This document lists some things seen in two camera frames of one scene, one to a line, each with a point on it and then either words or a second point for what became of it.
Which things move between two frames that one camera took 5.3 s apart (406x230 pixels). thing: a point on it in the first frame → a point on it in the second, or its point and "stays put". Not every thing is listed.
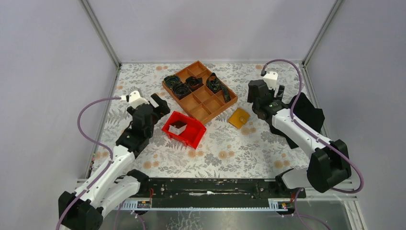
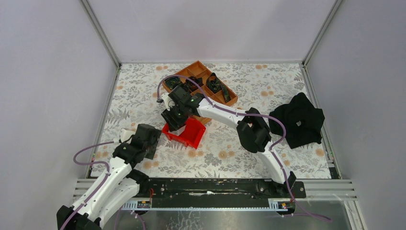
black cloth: [304, 113] stays put
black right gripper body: [272, 92] → [177, 115]
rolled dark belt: [169, 80] stays put
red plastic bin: [191, 135] stays put
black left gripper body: [155, 117] → [152, 147]
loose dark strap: [214, 83] stays put
